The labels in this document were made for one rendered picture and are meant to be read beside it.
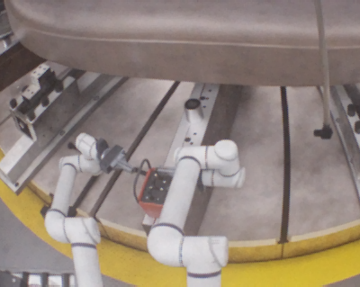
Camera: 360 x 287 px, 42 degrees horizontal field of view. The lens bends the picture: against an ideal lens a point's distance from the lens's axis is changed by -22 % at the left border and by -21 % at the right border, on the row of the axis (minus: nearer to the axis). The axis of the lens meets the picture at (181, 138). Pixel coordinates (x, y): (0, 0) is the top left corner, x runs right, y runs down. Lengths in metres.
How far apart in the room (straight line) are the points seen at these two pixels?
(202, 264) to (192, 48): 1.20
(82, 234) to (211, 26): 1.16
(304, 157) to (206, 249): 1.46
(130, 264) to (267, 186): 0.91
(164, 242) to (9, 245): 1.99
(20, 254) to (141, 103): 1.42
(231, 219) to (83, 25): 1.32
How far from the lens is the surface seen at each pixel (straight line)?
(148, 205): 2.34
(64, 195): 2.42
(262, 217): 2.82
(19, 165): 3.34
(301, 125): 3.23
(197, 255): 1.71
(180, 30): 2.63
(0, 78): 4.28
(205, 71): 2.66
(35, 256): 3.39
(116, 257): 3.19
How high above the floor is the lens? 2.61
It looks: 45 degrees down
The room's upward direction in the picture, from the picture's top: 14 degrees counter-clockwise
